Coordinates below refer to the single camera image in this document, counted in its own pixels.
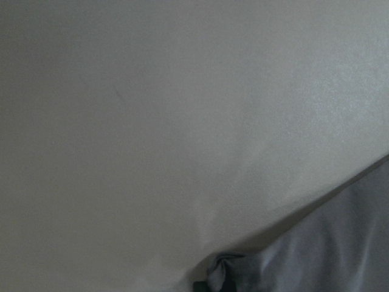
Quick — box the dark brown t-shirt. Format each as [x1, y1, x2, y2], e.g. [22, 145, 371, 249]
[193, 158, 388, 291]

